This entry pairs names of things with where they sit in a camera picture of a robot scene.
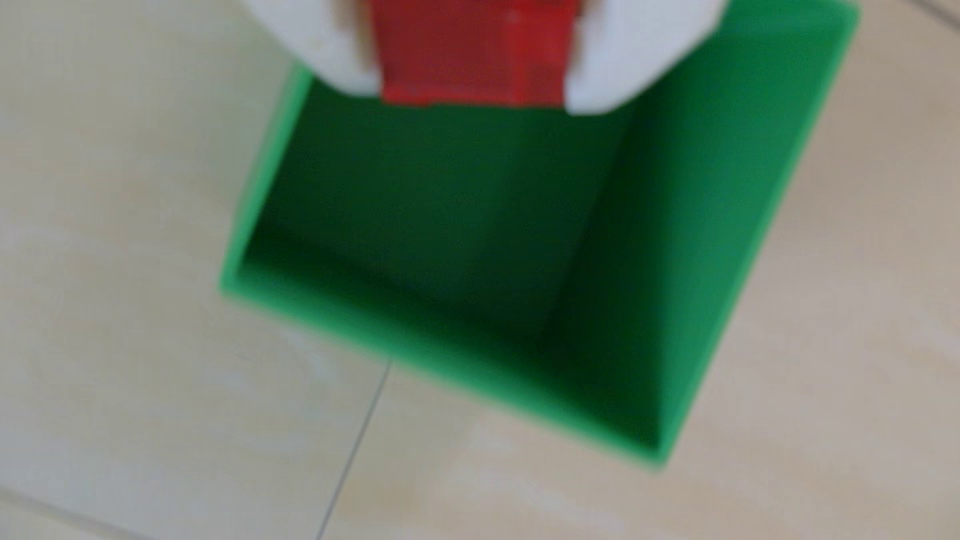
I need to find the red block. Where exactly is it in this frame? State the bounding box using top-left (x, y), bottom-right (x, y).
top-left (366, 0), bottom-right (584, 108)

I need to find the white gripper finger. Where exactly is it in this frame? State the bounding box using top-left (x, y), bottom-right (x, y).
top-left (564, 0), bottom-right (730, 116)
top-left (238, 0), bottom-right (385, 97)

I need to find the green box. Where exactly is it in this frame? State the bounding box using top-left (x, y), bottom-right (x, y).
top-left (218, 0), bottom-right (862, 471)

